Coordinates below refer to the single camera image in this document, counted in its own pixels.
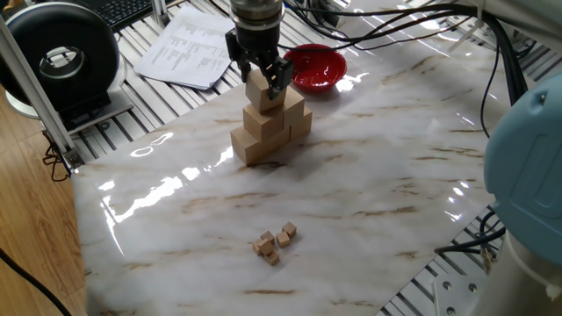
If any large wooden cube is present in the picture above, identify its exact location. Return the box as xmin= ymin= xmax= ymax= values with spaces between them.
xmin=244 ymin=68 xmax=287 ymax=113
xmin=289 ymin=107 xmax=313 ymax=142
xmin=229 ymin=125 xmax=270 ymax=167
xmin=262 ymin=126 xmax=292 ymax=153
xmin=242 ymin=103 xmax=285 ymax=142
xmin=283 ymin=86 xmax=306 ymax=129

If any black gripper cable bundle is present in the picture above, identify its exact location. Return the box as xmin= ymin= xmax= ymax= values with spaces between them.
xmin=278 ymin=0 xmax=530 ymax=140

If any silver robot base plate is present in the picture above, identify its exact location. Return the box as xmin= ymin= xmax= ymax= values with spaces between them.
xmin=432 ymin=274 xmax=491 ymax=316

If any black computer keyboard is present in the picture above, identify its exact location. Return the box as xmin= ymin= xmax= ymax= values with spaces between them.
xmin=76 ymin=0 xmax=155 ymax=32

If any short metal upright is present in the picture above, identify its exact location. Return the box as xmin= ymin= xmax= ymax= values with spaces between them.
xmin=151 ymin=0 xmax=171 ymax=28

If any thick black floor cable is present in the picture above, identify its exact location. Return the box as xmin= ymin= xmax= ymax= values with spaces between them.
xmin=0 ymin=248 xmax=74 ymax=316

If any white marble pattern board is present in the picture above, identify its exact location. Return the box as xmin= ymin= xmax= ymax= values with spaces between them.
xmin=71 ymin=0 xmax=555 ymax=316

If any black cable with connector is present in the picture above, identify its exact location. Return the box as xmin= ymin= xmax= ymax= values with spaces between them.
xmin=434 ymin=208 xmax=507 ymax=273

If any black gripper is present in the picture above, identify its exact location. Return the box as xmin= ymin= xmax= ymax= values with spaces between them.
xmin=225 ymin=24 xmax=294 ymax=101

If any aluminium frame post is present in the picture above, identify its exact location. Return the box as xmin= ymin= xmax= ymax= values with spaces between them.
xmin=0 ymin=17 xmax=85 ymax=171

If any red glossy bowl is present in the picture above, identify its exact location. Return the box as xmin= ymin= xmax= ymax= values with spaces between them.
xmin=283 ymin=43 xmax=348 ymax=94

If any black ring device white base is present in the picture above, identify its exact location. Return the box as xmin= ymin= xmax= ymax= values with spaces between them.
xmin=0 ymin=2 xmax=135 ymax=135

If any black background cable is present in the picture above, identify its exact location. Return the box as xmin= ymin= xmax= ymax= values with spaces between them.
xmin=306 ymin=0 xmax=340 ymax=28

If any tangled black wire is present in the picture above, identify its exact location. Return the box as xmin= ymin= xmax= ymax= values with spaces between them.
xmin=42 ymin=131 xmax=71 ymax=183

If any white printed paper stack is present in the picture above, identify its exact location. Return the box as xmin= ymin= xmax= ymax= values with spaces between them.
xmin=133 ymin=4 xmax=236 ymax=91

